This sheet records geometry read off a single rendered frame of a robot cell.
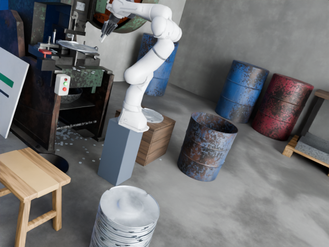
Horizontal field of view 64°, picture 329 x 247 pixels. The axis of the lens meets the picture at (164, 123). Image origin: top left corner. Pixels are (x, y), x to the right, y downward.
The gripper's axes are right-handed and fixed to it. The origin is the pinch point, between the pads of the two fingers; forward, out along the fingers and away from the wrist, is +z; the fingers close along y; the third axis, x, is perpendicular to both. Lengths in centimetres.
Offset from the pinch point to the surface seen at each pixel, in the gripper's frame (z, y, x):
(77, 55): 18.2, -13.8, -0.1
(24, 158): 32, -81, -63
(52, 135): 64, -35, -35
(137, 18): -21.6, 24.5, 0.5
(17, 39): 38, -35, 37
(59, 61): 25.1, -26.0, 0.5
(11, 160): 32, -87, -62
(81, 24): 2.1, -8.9, 14.9
